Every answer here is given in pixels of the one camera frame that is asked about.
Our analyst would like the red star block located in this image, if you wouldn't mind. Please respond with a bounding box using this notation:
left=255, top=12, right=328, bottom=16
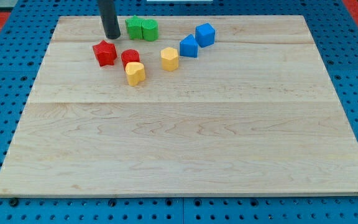
left=92, top=40, right=117, bottom=67

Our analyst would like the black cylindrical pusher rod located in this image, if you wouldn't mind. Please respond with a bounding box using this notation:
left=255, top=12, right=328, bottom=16
left=97, top=0, right=121, bottom=39

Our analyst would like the blue cube block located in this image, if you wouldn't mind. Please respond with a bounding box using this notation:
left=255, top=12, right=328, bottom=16
left=195, top=23, right=216, bottom=48

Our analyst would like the yellow heart block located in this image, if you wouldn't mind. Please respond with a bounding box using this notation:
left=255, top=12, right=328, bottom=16
left=125, top=62, right=146, bottom=86

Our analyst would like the blue triangle block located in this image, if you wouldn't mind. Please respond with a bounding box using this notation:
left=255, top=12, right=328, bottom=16
left=180, top=34, right=198, bottom=58

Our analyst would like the yellow hexagon block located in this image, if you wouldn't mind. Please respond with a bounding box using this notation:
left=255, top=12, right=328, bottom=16
left=160, top=47, right=179, bottom=72

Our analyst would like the green star block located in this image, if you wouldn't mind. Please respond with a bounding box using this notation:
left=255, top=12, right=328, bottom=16
left=125, top=16, right=144, bottom=40

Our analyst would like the red cylinder block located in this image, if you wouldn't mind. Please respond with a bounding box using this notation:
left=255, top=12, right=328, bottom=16
left=121, top=49, right=140, bottom=69

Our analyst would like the light wooden board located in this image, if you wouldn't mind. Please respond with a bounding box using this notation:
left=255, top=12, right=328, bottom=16
left=0, top=16, right=358, bottom=198

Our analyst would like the green cylinder block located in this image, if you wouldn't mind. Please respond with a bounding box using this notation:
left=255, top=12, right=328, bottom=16
left=141, top=19, right=158, bottom=42

